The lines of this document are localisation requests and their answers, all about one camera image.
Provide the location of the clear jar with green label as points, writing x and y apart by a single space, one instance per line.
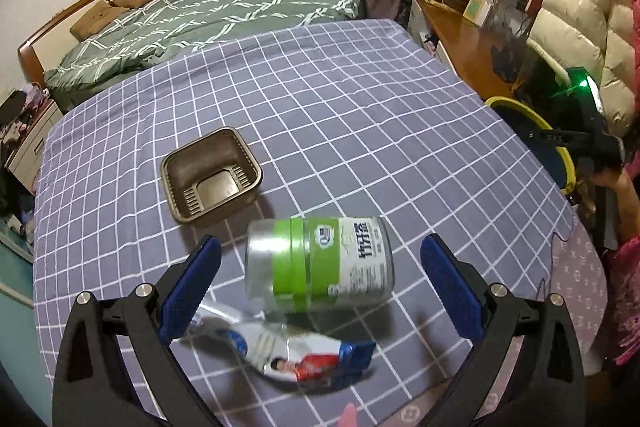
350 262

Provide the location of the silver snack wrapper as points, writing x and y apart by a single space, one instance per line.
300 357

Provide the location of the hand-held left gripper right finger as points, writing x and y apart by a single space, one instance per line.
450 292

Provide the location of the brown pillow with dark mark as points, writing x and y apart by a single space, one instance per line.
97 19

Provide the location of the green checked duvet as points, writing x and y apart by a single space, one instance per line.
200 19

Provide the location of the wooden desk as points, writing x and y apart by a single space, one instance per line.
465 52

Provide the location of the wooden bed headboard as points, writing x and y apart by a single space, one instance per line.
75 2

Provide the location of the brown square plastic basket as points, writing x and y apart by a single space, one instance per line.
215 187

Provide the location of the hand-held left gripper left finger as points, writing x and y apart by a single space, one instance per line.
192 287

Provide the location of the white nightstand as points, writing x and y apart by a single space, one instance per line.
32 142

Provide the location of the cream puffer jacket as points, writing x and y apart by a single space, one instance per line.
580 7

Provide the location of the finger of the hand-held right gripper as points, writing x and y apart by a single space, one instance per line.
555 138

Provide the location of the person's right forearm pink sleeve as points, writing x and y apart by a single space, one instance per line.
627 297

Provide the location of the person's right hand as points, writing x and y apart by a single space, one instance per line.
625 189

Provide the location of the yellow rimmed trash bin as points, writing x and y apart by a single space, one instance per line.
550 162

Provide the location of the pile of clothes on nightstand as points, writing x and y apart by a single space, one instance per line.
20 112

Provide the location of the green box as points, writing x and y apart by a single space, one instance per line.
477 9

